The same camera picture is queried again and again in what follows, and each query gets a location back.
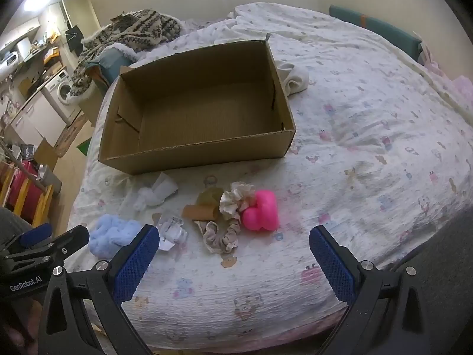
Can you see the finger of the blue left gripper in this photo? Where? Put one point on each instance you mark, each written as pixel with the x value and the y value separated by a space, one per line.
pixel 36 235

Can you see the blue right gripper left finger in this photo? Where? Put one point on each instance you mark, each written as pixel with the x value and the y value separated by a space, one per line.
pixel 131 262

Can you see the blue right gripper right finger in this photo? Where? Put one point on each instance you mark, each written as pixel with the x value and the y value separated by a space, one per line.
pixel 338 264

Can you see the light blue fluffy scrunchie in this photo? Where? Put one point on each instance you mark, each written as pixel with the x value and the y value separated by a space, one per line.
pixel 110 234

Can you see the clear plastic barcode packet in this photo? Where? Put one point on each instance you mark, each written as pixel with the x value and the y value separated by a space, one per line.
pixel 171 231

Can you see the brown cardboard tube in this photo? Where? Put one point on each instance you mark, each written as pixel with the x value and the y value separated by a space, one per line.
pixel 203 212

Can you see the white sock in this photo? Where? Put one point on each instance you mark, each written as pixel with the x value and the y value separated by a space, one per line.
pixel 154 196

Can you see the beige lace scrunchie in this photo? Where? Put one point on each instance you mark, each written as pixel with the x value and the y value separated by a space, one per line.
pixel 220 238

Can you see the pink rubber duck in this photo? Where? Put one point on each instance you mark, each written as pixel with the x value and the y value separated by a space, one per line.
pixel 264 214

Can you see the olive brown paper scrap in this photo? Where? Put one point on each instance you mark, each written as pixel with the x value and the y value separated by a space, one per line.
pixel 210 197

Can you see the cream ruffled scrunchie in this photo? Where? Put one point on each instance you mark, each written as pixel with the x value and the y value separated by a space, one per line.
pixel 239 197

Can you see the yellow wooden chair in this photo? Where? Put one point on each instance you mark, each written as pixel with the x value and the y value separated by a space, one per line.
pixel 24 196

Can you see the green floor mat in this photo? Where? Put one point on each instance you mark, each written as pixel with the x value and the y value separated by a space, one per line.
pixel 84 146

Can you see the white kitchen cabinet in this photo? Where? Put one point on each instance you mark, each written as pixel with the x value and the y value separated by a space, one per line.
pixel 38 120

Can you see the white patterned bed quilt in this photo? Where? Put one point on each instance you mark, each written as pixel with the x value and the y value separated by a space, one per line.
pixel 382 157

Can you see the white washing machine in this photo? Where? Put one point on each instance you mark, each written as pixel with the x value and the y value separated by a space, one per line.
pixel 56 91

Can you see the brown cardboard box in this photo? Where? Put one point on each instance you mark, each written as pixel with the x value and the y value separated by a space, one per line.
pixel 213 105

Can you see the teal cushion with fleece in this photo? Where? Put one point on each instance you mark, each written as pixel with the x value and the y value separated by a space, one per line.
pixel 105 67

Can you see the cream folded cloth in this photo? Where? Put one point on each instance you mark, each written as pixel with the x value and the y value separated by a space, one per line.
pixel 294 79

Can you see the patterned knit blanket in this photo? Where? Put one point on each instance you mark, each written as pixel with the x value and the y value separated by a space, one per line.
pixel 137 31

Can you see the teal headboard cushion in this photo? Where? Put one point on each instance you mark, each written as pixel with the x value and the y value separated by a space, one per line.
pixel 408 43

